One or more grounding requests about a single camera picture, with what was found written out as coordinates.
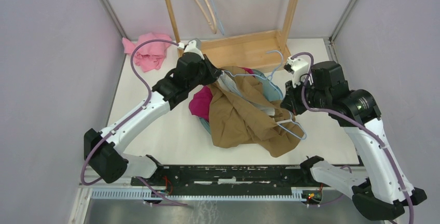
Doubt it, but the pink crumpled cloth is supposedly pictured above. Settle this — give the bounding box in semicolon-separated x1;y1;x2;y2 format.
122;32;172;72

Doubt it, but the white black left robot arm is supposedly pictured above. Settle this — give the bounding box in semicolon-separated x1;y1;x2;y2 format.
84;52;223;186

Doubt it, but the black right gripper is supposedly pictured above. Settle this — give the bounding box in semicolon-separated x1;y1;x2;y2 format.
281;75;331;115

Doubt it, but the white slotted cable duct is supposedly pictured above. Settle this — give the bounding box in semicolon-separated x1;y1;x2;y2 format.
91;188;317;202

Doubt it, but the brown skirt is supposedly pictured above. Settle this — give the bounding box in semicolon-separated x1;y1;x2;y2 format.
205;65;306;158

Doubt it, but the teal plastic basket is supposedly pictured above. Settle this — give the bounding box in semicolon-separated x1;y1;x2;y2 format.
188;68;282;135

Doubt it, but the magenta cloth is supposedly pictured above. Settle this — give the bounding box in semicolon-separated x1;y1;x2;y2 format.
189;66;263;125

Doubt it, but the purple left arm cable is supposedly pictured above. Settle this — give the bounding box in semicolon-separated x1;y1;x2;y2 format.
79;39;188;206

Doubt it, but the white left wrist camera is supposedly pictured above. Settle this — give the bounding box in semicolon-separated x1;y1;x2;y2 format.
177;38;205;60

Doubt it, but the wooden clothes rack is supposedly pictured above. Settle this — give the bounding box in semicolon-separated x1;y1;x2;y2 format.
158;0;305;74

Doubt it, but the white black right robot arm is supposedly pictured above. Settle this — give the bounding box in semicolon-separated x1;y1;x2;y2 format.
281;59;427;221

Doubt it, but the beige wooden hanger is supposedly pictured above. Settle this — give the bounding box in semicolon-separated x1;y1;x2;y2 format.
175;0;218;35

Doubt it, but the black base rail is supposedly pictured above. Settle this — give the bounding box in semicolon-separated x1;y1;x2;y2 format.
146;165;321;197

